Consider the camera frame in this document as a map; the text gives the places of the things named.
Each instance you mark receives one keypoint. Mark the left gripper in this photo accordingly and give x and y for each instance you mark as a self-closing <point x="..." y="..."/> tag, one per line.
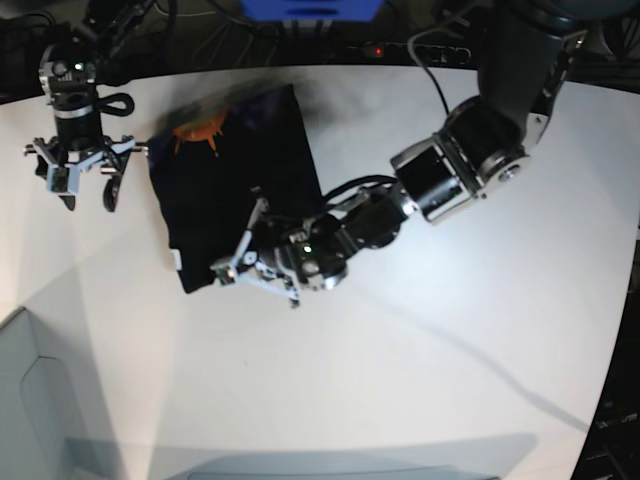
<point x="260" y="257"/>

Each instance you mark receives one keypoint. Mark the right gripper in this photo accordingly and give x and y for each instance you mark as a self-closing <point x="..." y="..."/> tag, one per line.
<point x="81" y="141"/>

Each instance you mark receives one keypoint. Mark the black T-shirt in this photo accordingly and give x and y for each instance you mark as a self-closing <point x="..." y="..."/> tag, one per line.
<point x="207" y="187"/>

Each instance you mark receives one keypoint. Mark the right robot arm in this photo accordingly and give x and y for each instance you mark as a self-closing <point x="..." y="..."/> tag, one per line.
<point x="70" y="72"/>

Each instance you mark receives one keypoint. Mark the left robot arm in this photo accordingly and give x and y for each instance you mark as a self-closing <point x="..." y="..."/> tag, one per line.
<point x="484" y="141"/>

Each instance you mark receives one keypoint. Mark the blue box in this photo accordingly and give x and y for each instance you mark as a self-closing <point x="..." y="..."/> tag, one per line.
<point x="333" y="10"/>

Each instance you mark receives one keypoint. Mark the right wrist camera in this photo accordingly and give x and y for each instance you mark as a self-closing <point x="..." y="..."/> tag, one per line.
<point x="63" y="180"/>

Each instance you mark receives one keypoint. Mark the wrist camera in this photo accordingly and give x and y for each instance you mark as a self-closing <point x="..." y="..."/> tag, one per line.
<point x="63" y="180"/>
<point x="225" y="274"/>

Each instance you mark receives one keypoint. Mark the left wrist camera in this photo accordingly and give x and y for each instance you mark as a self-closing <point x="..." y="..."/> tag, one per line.
<point x="225" y="274"/>

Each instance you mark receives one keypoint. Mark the white power strip red switch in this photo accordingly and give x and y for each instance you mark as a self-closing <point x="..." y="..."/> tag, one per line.
<point x="394" y="53"/>

